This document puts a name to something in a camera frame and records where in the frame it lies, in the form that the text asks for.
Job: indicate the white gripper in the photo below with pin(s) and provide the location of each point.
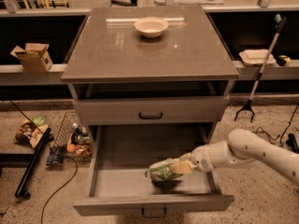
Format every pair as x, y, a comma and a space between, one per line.
202, 160

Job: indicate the green jalapeno chip bag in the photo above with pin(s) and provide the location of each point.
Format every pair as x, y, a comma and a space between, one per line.
161, 171

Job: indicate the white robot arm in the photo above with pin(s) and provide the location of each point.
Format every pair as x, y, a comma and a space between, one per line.
242, 147

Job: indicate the open grey middle drawer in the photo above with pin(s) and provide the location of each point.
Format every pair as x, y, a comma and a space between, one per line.
121, 155

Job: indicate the grey drawer cabinet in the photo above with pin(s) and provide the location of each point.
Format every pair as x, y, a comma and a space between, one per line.
112, 60

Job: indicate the closed grey upper drawer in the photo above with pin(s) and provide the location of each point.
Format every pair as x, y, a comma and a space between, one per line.
146, 111

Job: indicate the blue snack bag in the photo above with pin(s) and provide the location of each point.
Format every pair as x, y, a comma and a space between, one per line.
54, 158

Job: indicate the black pole right edge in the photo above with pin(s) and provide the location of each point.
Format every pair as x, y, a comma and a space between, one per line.
293, 143

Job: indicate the white takeout container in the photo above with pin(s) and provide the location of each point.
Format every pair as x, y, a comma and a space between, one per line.
251, 57

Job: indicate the white paper bowl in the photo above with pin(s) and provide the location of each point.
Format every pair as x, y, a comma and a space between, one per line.
151, 27

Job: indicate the yellow tape measure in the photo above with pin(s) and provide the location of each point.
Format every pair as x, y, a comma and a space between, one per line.
283, 60

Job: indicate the brown snack bags pile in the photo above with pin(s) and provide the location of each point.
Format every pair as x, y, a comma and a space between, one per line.
31, 131

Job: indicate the black tube on floor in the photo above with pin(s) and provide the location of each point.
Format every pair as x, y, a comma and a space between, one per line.
21, 191

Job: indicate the reacher grabber tool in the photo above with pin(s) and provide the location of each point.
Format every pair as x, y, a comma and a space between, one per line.
280, 22

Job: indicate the open cardboard box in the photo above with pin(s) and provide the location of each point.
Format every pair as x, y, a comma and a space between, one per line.
34, 58

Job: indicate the wire basket with items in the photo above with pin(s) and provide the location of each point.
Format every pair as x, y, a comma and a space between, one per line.
72, 139

